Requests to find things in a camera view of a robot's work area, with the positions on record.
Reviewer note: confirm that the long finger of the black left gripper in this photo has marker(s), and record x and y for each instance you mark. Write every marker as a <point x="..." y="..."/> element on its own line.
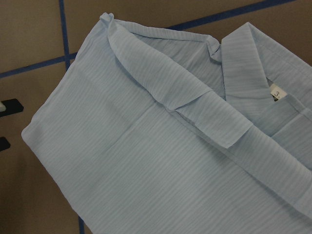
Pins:
<point x="13" y="106"/>

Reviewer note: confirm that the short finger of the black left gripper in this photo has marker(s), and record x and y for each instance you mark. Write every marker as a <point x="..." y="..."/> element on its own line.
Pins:
<point x="4" y="143"/>

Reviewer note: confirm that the light blue button-up shirt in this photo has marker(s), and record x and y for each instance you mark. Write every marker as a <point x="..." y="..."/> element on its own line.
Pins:
<point x="156" y="131"/>

